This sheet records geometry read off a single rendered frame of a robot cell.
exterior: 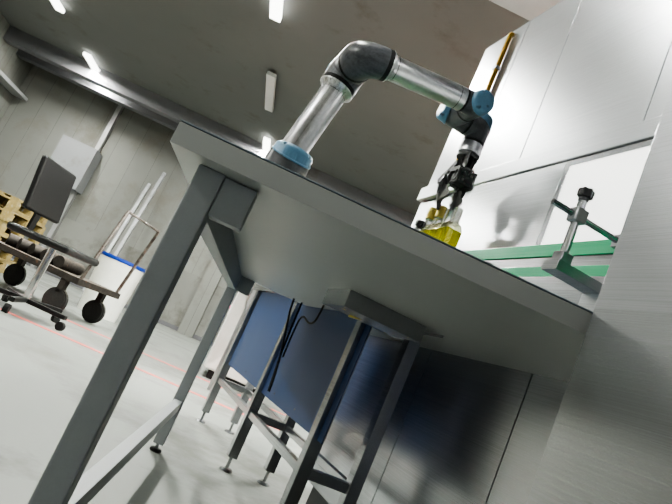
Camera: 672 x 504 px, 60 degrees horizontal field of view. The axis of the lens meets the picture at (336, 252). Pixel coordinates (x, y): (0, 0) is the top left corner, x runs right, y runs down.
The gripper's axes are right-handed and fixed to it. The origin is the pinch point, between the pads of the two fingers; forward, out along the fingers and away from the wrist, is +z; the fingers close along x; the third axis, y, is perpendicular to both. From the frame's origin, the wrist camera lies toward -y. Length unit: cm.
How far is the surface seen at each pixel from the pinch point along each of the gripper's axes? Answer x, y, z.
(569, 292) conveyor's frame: -6, 80, 31
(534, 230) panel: 12.0, 35.5, 4.9
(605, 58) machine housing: 15, 34, -55
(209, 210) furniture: -74, 89, 49
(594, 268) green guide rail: -4, 82, 25
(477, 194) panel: 11.8, -4.0, -12.5
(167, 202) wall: -81, -1015, -100
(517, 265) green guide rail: -4, 58, 24
